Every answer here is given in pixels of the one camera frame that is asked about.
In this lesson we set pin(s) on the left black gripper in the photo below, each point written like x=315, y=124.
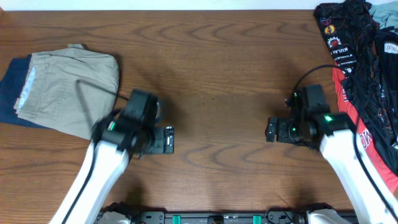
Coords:
x=168, y=140

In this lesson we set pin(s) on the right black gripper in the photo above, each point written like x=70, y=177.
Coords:
x=272, y=130

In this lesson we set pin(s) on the khaki green shorts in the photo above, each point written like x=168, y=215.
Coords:
x=68, y=89

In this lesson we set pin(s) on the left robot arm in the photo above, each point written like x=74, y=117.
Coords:
x=131, y=132

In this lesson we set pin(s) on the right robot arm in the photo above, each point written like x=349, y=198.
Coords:
x=313, y=125

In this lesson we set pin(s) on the red printed t-shirt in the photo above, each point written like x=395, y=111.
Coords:
x=366, y=137

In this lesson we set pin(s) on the black printed garment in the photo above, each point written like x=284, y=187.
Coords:
x=356, y=44

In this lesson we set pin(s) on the light grey-blue garment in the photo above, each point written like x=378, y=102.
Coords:
x=385, y=15

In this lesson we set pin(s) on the folded navy blue shorts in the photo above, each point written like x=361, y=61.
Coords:
x=11, y=87

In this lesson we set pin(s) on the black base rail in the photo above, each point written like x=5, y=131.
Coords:
x=316, y=213

